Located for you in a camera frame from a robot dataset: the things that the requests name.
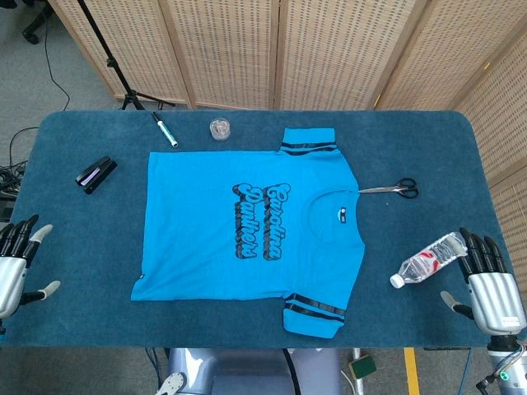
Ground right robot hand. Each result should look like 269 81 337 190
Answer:
440 226 527 337

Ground black floor cable pile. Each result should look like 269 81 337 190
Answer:
0 126 40 223

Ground clear plastic water bottle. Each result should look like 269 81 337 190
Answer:
389 231 469 289

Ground thin black floor cable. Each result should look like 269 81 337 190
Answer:
43 20 71 112

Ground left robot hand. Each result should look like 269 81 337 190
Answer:
0 213 62 321

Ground blue grey robot torso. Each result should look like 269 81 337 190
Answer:
166 347 343 395

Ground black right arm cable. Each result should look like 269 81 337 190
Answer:
475 357 507 392

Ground black tripod stand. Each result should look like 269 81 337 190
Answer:
76 0 176 111

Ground black stapler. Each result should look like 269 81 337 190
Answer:
75 155 119 196

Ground blue printed T-shirt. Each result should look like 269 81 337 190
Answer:
130 127 366 339

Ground dark blue table mat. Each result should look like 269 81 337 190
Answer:
0 109 524 350

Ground white torso bracket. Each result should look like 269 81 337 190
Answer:
155 372 189 395

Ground metal table leg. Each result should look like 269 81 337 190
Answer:
352 347 366 395

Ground wicker folding screen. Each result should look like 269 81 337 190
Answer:
47 0 527 395

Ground black office chair base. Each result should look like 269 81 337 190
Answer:
22 0 54 45

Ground green and yellow sponge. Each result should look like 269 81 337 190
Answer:
347 354 378 380

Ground black handled scissors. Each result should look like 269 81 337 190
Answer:
357 177 420 200

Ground yellow floor tape strip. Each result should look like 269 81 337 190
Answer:
403 347 421 395

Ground clear round clip container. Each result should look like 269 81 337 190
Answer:
208 118 231 142

